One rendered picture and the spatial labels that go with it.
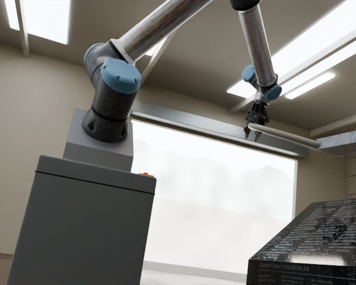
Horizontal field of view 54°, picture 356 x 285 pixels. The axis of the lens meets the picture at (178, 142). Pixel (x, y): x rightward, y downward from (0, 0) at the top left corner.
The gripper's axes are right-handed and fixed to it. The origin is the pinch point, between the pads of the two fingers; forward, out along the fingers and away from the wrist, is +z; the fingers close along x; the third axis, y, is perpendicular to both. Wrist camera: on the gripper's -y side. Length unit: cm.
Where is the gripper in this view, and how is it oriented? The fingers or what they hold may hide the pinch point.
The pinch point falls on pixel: (251, 138)
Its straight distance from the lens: 196.4
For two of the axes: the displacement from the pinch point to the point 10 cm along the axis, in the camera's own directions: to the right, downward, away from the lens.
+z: -2.9, 9.5, 0.8
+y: -6.0, -1.2, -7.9
